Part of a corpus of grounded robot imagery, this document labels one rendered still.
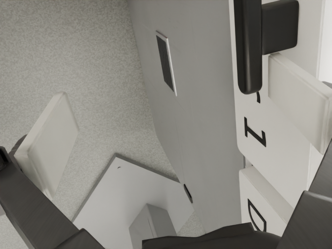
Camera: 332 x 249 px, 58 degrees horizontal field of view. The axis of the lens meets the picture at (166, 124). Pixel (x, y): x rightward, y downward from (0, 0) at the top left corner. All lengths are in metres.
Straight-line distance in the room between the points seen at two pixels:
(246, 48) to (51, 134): 0.12
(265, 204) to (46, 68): 0.92
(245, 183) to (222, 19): 0.18
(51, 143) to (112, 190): 1.16
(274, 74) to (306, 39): 0.03
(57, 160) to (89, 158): 1.09
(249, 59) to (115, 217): 1.27
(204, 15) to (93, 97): 0.81
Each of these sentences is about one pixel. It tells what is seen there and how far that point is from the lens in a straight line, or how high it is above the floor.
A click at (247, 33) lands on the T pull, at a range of 0.18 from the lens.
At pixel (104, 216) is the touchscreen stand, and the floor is 0.04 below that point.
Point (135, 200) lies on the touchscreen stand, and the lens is 1.37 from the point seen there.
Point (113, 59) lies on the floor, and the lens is 1.10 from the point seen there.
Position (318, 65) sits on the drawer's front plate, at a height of 0.93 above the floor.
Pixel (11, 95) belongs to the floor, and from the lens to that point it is 1.16.
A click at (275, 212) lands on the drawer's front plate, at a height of 0.89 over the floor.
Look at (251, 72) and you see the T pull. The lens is 0.19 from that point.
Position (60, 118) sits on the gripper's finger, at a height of 0.90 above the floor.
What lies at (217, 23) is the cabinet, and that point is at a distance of 0.35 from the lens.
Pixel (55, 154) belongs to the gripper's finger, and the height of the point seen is 0.92.
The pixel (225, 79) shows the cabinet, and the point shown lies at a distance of 0.36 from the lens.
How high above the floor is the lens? 1.07
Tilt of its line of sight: 59 degrees down
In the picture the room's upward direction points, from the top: 148 degrees clockwise
